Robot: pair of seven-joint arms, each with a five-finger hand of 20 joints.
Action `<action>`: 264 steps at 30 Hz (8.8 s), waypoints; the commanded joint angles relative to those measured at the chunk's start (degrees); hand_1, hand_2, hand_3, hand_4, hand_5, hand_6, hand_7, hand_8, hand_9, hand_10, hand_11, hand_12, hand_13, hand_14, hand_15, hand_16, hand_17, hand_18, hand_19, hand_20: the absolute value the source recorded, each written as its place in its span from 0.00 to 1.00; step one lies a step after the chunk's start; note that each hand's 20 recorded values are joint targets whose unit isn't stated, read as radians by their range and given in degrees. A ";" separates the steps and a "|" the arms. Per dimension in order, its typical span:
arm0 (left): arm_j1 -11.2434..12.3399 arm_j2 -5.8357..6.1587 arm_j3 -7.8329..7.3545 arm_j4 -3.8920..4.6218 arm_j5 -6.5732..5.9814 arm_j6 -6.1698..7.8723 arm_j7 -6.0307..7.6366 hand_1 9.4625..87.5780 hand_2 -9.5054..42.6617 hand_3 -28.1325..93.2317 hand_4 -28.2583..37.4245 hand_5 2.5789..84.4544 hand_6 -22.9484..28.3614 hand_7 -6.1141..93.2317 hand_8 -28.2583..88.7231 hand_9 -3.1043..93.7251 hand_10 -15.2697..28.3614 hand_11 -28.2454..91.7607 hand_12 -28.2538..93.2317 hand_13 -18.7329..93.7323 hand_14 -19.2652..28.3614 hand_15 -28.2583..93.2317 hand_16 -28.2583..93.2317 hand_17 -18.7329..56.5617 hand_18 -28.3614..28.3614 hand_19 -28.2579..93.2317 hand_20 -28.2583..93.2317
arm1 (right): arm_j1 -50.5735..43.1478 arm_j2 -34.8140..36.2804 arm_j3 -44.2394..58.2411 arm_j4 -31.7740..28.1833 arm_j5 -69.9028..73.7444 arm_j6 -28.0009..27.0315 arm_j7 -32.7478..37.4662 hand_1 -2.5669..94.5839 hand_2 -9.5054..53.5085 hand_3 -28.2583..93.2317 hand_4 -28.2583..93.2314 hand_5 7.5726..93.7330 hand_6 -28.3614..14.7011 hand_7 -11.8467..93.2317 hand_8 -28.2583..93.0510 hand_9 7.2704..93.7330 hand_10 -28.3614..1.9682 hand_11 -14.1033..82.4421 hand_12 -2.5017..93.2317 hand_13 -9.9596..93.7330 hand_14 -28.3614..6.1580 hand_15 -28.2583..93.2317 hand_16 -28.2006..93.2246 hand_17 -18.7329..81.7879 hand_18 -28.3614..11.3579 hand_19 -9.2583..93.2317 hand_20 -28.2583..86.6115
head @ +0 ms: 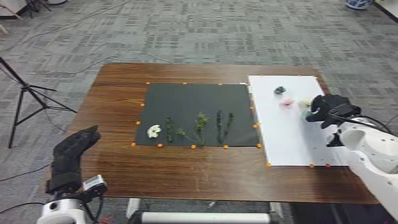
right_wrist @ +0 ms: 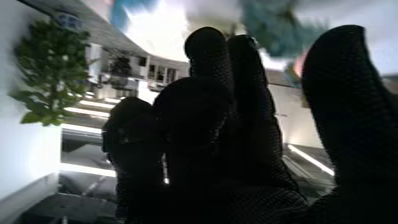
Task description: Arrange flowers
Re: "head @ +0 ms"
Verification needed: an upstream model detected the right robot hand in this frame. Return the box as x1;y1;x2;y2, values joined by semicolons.
304;93;363;129

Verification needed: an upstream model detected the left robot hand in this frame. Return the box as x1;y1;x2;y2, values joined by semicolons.
50;125;104;184

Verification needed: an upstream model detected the white flower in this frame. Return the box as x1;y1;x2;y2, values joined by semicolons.
299;97;317;108
146;124;164;140

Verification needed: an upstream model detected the teal flower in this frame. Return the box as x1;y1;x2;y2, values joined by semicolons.
301;109;317;122

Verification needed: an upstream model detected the pink flower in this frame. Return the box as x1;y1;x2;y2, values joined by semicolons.
280;97;297;109

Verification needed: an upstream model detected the white sheet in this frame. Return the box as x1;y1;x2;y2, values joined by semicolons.
246;75;352;168

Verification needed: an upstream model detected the green sprig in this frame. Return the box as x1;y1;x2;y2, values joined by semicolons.
164;116;178;145
175;112;212;147
216;109;226;145

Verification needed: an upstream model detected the black tripod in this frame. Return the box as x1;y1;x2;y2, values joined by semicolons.
0;56;81;150

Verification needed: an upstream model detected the dark mat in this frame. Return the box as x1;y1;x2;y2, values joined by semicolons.
134;82;264;148

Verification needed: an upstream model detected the pale grey bar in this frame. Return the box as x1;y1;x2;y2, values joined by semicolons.
139;211;273;224

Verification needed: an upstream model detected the blue white vase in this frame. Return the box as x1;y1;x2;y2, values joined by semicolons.
344;0;377;11

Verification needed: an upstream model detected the black cable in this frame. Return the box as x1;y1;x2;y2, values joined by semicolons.
329;112;398;136

